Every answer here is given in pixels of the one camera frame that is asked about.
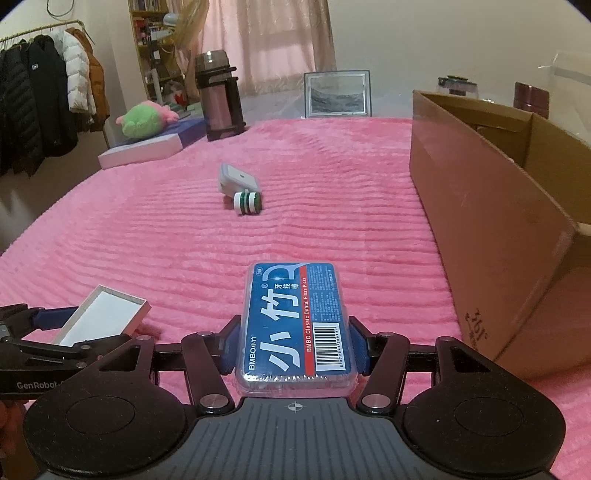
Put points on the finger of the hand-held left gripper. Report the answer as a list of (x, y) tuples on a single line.
[(27, 369), (51, 317)]

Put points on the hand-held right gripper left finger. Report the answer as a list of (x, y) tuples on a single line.
[(228, 344)]

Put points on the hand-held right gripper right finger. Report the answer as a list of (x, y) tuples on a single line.
[(359, 344)]

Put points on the small white box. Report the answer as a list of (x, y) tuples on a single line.
[(106, 314)]

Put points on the blue dental floss pick box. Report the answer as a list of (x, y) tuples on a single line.
[(295, 332)]

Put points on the brown cardboard box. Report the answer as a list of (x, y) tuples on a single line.
[(485, 230)]

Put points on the pink ribbed blanket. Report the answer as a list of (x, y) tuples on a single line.
[(184, 240)]

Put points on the green white tape roll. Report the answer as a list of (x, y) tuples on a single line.
[(247, 202)]

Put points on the white plastic device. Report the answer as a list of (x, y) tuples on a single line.
[(235, 176)]

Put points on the flat white box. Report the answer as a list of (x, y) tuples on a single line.
[(138, 152)]

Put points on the black puffer jacket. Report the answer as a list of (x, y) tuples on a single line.
[(16, 106)]

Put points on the green pink plush toy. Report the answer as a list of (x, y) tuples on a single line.
[(143, 121)]

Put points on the purple flat pad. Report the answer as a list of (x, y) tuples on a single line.
[(189, 129)]

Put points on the black jacket with white tag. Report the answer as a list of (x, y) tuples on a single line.
[(51, 92)]

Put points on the brown jacket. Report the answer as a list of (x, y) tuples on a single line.
[(99, 78)]

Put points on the white puffer jacket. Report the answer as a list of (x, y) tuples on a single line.
[(78, 69)]

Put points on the framed grey picture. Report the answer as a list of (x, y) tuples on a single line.
[(337, 94)]

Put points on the red white small doll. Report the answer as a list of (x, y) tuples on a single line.
[(178, 97)]

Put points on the glass kettle with dark lid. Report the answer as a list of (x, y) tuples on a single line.
[(457, 85)]

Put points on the gold clothes rack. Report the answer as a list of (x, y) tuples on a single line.
[(46, 28)]

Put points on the dark red cup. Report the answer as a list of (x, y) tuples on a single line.
[(531, 99)]

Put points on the wooden bookshelf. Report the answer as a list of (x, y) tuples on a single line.
[(143, 27)]

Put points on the pink curtain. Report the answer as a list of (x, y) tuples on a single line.
[(277, 41)]

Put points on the beige standing fan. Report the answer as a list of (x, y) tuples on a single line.
[(191, 23)]

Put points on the clear plastic container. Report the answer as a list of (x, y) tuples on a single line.
[(572, 92)]

